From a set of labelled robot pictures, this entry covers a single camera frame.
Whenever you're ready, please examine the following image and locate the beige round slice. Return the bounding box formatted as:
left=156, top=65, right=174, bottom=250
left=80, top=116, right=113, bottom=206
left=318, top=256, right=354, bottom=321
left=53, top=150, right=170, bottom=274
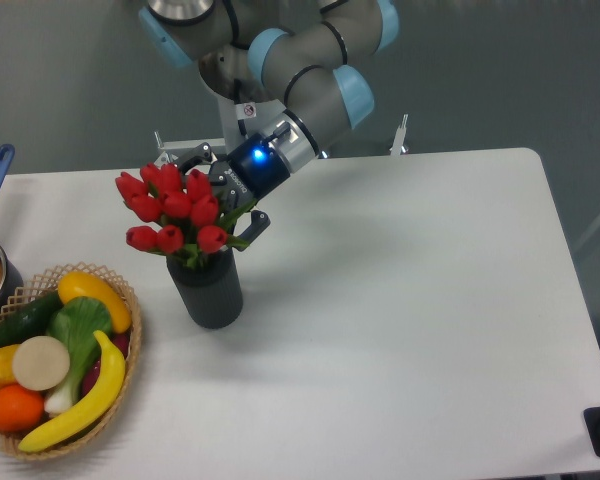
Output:
left=12, top=336, right=70, bottom=391

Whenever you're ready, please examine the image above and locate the green cucumber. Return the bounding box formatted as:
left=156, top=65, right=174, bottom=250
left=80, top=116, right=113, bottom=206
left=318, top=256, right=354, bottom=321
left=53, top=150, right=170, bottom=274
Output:
left=0, top=291, right=63, bottom=348

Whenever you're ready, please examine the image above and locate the yellow banana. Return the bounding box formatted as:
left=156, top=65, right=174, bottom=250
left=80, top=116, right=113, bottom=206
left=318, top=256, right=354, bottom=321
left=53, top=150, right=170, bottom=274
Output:
left=18, top=330, right=126, bottom=454

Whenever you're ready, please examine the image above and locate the orange fruit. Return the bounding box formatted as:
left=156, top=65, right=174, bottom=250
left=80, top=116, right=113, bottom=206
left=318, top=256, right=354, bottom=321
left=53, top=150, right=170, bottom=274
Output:
left=0, top=384, right=44, bottom=433

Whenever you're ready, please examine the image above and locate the dark red vegetable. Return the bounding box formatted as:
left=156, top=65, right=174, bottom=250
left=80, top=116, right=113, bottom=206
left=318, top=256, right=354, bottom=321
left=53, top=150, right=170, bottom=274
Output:
left=81, top=333, right=130, bottom=397

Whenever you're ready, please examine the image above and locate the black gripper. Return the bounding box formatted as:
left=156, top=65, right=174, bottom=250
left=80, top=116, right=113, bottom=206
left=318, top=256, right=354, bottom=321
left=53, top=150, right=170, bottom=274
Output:
left=177, top=140, right=290, bottom=241

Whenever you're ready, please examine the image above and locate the woven wicker basket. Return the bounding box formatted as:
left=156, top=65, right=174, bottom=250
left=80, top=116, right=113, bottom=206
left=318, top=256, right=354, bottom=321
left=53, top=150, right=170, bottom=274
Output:
left=0, top=262, right=142, bottom=461

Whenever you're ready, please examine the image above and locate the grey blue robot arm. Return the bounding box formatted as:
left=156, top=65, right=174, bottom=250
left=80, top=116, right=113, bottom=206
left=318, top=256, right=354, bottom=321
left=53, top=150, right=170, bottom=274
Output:
left=139, top=1, right=399, bottom=215

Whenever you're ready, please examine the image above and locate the green bok choy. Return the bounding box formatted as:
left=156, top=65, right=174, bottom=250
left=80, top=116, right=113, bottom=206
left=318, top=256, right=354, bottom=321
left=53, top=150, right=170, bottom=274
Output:
left=44, top=296, right=112, bottom=417

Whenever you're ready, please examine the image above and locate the red tulip bouquet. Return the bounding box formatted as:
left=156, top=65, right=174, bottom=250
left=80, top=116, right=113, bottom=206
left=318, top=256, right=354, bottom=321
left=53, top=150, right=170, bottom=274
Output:
left=115, top=164, right=255, bottom=271

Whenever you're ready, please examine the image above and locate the yellow squash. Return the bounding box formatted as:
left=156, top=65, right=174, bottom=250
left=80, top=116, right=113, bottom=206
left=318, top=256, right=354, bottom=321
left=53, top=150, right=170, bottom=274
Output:
left=57, top=271, right=132, bottom=334

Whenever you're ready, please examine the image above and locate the dark grey ribbed vase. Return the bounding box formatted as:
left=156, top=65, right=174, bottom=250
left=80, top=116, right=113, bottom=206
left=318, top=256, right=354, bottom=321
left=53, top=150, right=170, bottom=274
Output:
left=166, top=251, right=243, bottom=330

